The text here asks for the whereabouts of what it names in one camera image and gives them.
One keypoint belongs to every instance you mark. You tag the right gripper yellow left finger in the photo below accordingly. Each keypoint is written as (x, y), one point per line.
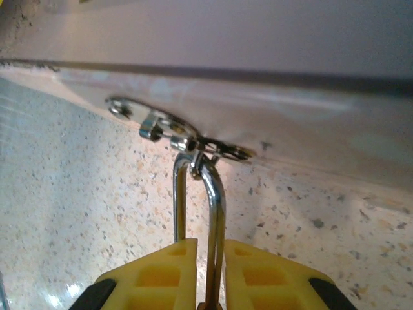
(155, 277)

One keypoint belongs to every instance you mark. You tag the chrome hasp on box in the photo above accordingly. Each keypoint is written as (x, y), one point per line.
(180, 142)

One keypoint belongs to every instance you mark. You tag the pink lockable box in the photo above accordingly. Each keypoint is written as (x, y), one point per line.
(258, 38)

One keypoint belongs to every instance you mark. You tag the brass padlock chrome shackle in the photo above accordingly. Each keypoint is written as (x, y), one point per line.
(215, 210)

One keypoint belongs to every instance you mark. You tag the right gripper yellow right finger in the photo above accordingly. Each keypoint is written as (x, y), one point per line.
(274, 281)

